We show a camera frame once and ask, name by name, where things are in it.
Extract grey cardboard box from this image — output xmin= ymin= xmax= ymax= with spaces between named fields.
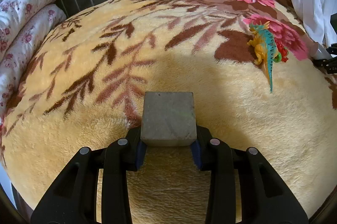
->
xmin=140 ymin=92 xmax=197 ymax=147

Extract red green toy car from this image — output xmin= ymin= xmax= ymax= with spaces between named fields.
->
xmin=274 ymin=41 xmax=289 ymax=63

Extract teal orange toy dinosaur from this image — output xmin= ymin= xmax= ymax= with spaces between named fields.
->
xmin=247 ymin=21 xmax=282 ymax=93

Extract yellow floral plush blanket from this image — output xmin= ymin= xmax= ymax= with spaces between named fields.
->
xmin=1 ymin=0 xmax=336 ymax=217

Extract folded pink floral quilt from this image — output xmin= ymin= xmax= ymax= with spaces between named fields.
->
xmin=1 ymin=0 xmax=66 ymax=115

